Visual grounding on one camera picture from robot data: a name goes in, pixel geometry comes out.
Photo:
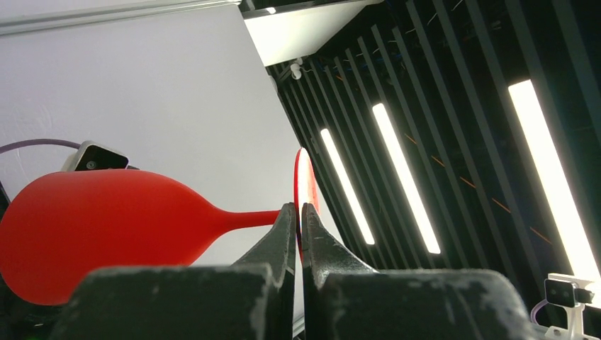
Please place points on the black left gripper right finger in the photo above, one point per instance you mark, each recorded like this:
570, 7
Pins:
346, 298

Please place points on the red wine glass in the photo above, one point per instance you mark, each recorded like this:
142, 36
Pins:
65, 225

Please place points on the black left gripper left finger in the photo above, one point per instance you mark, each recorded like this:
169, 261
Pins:
251, 299

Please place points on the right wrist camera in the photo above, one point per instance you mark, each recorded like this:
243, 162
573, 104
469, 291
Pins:
93, 156

